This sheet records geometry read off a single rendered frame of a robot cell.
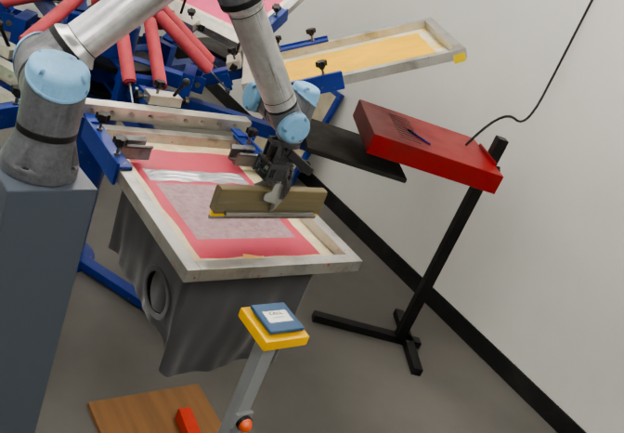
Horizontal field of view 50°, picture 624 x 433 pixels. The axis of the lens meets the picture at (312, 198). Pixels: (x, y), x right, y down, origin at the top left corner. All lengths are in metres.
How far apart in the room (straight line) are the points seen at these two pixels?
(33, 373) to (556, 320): 2.61
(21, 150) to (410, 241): 3.09
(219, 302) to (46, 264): 0.58
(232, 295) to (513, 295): 2.12
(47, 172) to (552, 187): 2.71
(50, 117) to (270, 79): 0.46
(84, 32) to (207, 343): 0.97
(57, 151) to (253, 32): 0.46
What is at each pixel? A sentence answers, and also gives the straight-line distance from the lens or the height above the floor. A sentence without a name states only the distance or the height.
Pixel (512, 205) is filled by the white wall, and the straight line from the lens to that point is 3.73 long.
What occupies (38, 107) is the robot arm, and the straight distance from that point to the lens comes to 1.36.
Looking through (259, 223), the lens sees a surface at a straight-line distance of 2.04.
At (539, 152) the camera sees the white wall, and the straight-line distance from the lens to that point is 3.65.
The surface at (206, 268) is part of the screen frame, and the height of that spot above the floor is 0.99.
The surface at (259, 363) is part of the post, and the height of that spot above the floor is 0.84.
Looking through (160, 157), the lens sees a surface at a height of 0.95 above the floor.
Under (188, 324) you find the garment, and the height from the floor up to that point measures 0.73.
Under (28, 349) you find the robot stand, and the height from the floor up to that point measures 0.79.
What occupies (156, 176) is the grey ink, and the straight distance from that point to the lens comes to 2.11.
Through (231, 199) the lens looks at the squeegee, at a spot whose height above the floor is 1.11.
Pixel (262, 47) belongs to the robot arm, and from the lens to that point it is 1.45.
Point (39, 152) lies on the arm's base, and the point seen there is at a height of 1.26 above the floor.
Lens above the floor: 1.88
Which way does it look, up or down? 23 degrees down
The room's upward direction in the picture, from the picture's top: 22 degrees clockwise
